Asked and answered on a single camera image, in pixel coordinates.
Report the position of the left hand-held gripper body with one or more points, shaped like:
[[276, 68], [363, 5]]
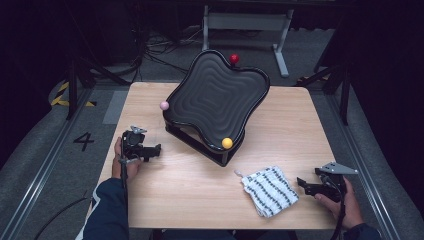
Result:
[[133, 145]]

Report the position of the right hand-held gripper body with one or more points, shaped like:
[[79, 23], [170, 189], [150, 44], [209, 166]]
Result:
[[333, 186]]

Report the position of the white patterned cloth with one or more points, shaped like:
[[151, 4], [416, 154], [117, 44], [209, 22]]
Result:
[[270, 191]]

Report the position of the black wavy tray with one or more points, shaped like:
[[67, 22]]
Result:
[[215, 100]]

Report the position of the person's left hand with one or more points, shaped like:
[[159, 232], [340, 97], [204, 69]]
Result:
[[117, 166]]

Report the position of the person's right hand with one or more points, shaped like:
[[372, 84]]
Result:
[[350, 210]]

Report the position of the pink ball knob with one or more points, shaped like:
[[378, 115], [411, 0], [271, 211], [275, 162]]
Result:
[[164, 105]]

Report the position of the yellow ball knob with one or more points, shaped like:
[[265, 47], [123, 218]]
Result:
[[227, 143]]

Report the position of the black tripod stand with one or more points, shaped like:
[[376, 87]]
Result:
[[345, 96], [72, 86]]

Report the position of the yellow black hazard tape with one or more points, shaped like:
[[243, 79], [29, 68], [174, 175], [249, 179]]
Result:
[[60, 96]]

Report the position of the red ball knob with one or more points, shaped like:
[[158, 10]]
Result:
[[234, 58]]

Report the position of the grey metal stand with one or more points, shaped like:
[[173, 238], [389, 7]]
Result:
[[246, 21]]

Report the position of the metal floor rail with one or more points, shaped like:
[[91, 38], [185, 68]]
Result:
[[363, 170], [43, 170]]

